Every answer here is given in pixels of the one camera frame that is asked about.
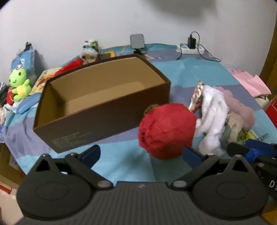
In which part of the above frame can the blue plastic water bottle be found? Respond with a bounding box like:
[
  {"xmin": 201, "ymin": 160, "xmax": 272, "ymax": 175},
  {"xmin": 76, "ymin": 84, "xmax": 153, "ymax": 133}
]
[{"xmin": 11, "ymin": 42, "xmax": 38, "ymax": 87}]

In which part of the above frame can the green frog plush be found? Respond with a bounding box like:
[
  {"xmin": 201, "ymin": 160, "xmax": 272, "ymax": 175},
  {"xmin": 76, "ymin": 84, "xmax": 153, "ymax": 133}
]
[{"xmin": 6, "ymin": 63, "xmax": 31, "ymax": 104}]

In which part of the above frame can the red knitted hat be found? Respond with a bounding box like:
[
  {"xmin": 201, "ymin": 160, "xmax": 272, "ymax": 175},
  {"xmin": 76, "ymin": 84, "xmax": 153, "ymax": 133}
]
[{"xmin": 138, "ymin": 103, "xmax": 198, "ymax": 160}]

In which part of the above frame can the small mirror on stand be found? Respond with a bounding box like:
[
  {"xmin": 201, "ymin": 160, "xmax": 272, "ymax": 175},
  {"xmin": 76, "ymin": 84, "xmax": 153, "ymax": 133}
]
[{"xmin": 130, "ymin": 34, "xmax": 145, "ymax": 54}]

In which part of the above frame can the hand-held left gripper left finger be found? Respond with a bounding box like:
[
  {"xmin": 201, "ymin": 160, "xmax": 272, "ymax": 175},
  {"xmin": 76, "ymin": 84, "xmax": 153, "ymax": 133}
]
[{"xmin": 32, "ymin": 145, "xmax": 113, "ymax": 189}]

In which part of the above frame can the white fluffy cloth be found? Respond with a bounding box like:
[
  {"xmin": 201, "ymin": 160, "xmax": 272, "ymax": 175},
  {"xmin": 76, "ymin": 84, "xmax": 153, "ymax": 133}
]
[{"xmin": 195, "ymin": 85, "xmax": 230, "ymax": 156}]

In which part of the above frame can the brown cardboard box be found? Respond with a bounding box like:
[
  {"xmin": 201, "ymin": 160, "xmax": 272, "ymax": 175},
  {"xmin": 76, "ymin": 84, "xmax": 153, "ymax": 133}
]
[{"xmin": 33, "ymin": 54, "xmax": 171, "ymax": 154}]

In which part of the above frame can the pink fluffy cloth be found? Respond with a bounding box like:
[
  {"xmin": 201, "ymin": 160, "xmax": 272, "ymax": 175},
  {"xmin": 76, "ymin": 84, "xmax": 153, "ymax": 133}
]
[{"xmin": 215, "ymin": 86, "xmax": 256, "ymax": 131}]

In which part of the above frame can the floral patterned cloth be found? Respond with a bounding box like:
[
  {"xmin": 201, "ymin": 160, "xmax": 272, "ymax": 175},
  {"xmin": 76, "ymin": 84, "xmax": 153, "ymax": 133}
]
[{"xmin": 188, "ymin": 80, "xmax": 205, "ymax": 113}]

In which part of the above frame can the colourful picture book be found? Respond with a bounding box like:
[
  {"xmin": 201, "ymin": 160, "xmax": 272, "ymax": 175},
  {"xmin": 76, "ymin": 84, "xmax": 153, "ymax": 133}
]
[{"xmin": 29, "ymin": 67, "xmax": 63, "ymax": 96}]

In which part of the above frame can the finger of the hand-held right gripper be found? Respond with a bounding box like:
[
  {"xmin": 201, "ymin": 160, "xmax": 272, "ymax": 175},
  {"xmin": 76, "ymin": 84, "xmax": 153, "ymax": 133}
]
[
  {"xmin": 247, "ymin": 150, "xmax": 277, "ymax": 167},
  {"xmin": 226, "ymin": 139, "xmax": 277, "ymax": 156}
]

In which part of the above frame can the wooden door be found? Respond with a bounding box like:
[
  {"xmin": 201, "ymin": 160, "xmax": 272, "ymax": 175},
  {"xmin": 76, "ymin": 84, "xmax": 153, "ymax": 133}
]
[{"xmin": 260, "ymin": 37, "xmax": 277, "ymax": 92}]

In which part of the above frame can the red packet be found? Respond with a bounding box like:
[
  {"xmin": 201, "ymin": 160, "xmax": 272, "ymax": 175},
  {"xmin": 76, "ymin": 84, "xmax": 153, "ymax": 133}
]
[{"xmin": 54, "ymin": 58, "xmax": 84, "ymax": 76}]

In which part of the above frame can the striped blue bed sheet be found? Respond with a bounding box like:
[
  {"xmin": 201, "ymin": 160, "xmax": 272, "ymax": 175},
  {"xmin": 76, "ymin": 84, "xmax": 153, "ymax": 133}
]
[{"xmin": 0, "ymin": 43, "xmax": 277, "ymax": 182}]

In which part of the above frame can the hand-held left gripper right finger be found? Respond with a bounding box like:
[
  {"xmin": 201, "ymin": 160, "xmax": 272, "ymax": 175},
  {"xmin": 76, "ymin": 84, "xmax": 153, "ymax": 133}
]
[{"xmin": 171, "ymin": 146, "xmax": 254, "ymax": 189}]

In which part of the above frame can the red box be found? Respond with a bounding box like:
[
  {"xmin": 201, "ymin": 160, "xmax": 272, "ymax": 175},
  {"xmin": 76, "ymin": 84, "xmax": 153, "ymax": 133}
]
[{"xmin": 266, "ymin": 95, "xmax": 277, "ymax": 130}]

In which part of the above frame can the white bag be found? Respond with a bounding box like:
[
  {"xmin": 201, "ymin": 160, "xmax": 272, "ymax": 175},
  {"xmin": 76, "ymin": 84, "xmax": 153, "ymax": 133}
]
[{"xmin": 255, "ymin": 95, "xmax": 270, "ymax": 109}]

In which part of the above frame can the plain cardboard carton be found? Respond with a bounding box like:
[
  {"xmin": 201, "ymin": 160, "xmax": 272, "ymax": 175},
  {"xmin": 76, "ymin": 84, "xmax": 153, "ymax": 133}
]
[{"xmin": 0, "ymin": 143, "xmax": 25, "ymax": 191}]

